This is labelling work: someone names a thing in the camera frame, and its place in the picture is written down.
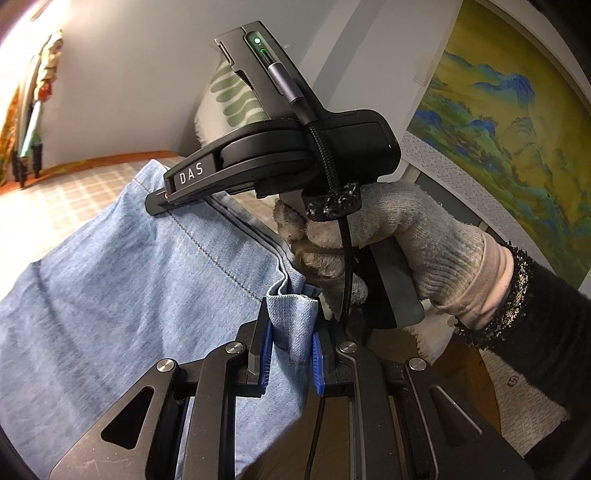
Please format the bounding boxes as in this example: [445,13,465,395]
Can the light blue denim pants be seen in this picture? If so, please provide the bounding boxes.
[1,161,320,479]

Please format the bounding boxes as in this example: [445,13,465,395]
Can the black fuzzy sleeve forearm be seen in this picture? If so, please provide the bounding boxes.
[454,244,591,411]

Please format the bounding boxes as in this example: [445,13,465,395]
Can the black usb cable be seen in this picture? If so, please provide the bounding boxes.
[267,62,364,324]

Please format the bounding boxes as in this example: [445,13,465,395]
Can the right hand white glove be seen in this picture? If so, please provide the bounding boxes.
[273,181,513,329]

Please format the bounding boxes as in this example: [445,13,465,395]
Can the green striped white pillow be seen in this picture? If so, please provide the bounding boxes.
[194,57,270,146]

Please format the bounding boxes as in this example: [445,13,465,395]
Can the landscape painting headboard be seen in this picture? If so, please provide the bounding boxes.
[408,1,590,287]

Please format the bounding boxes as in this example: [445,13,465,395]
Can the black camera module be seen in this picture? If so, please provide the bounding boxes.
[214,21,329,119]

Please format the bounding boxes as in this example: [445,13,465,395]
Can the plaid beige bed sheet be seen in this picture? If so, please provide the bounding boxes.
[1,159,303,309]

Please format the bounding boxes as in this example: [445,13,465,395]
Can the colourful folded fabric roll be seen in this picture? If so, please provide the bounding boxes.
[1,29,63,188]

